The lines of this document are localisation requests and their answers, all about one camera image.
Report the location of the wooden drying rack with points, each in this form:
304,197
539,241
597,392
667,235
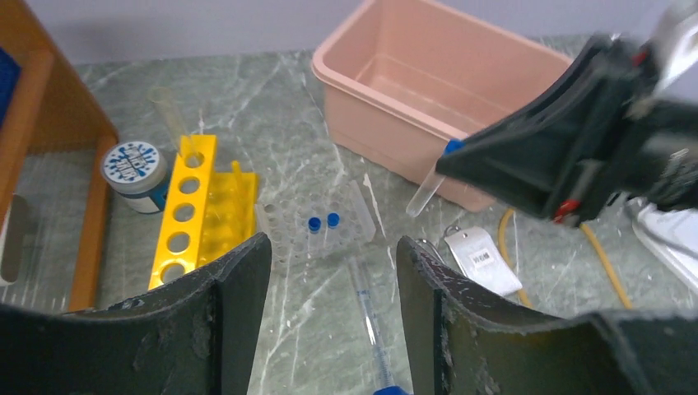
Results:
53,196

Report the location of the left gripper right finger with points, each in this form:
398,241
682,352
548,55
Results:
462,338

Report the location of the clear tube in yellow rack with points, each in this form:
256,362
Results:
164,102

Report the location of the yellow test tube rack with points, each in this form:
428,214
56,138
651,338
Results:
207,213

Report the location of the yellow rubber tubing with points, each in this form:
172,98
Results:
612,276

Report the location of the white powder zip bag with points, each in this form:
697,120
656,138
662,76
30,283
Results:
479,259

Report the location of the clear acrylic tube rack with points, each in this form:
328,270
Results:
285,222

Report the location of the white plastic lid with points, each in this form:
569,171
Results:
670,236

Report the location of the blue capped test tube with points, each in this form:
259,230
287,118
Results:
430,183

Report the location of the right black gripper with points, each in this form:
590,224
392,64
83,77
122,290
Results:
600,130

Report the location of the blue clamp on rack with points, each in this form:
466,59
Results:
9,76

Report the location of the pink plastic bin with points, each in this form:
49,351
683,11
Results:
402,78

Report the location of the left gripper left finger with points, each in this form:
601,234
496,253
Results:
194,335

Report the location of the metal crucible tongs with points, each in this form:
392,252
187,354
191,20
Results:
431,249

